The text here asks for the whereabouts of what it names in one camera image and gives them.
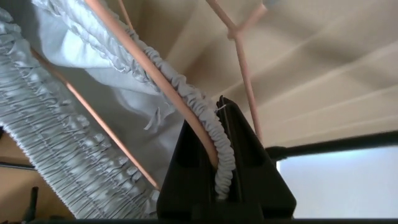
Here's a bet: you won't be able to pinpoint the black clothes rack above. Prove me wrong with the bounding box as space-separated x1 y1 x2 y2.
0 129 398 223

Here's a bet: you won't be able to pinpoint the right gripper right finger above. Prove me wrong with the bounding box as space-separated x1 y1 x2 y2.
216 95 297 219

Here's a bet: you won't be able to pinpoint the pale grey shorts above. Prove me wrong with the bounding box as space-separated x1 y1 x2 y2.
0 0 237 218

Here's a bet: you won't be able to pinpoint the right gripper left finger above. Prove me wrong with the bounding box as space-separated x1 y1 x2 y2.
156 119 219 219

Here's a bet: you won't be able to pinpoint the pink clothes hanger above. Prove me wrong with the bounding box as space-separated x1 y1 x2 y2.
30 0 220 190
205 0 277 144

